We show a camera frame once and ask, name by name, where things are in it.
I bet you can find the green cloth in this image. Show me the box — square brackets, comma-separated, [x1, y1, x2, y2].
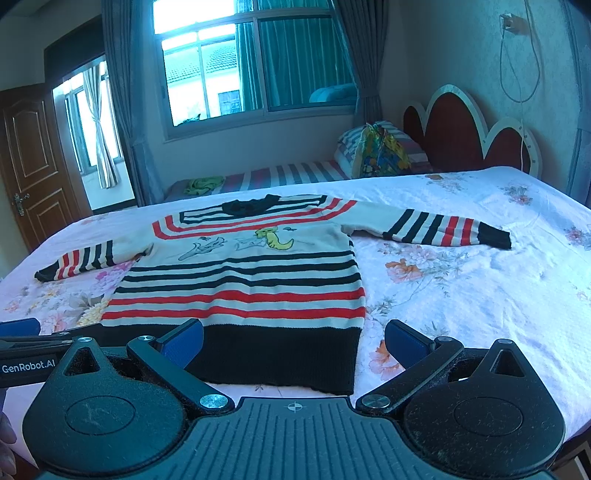
[183, 176, 225, 196]

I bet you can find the wall power socket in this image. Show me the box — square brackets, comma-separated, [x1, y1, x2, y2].
[500, 13, 529, 35]

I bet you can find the striped knit children's sweater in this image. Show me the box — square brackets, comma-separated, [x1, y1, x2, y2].
[35, 194, 511, 395]

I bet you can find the red white scalloped headboard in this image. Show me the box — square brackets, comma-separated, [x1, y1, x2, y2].
[402, 84, 543, 178]

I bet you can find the floral white bed sheet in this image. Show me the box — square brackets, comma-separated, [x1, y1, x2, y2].
[1, 167, 590, 439]

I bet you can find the balcony window with curtain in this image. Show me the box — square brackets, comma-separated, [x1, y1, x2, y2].
[53, 56, 137, 214]

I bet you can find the blue grey left curtain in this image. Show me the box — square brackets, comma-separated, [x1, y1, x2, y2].
[101, 1, 164, 206]

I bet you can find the person's hand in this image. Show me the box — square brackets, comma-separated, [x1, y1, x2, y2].
[0, 413, 17, 480]

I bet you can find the blue grey right curtain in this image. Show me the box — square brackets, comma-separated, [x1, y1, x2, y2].
[329, 0, 389, 125]

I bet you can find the blue grey curtain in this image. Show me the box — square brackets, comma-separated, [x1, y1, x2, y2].
[329, 0, 389, 125]
[101, 1, 164, 206]

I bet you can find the brown wooden door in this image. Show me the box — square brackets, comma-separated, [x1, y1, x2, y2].
[1, 84, 92, 252]

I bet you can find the large bedroom window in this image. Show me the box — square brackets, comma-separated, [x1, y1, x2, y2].
[152, 1, 356, 138]

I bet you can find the white wall cable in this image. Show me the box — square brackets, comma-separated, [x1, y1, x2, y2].
[498, 0, 544, 173]

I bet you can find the striped folded pillow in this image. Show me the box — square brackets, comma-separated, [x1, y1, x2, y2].
[335, 121, 435, 179]

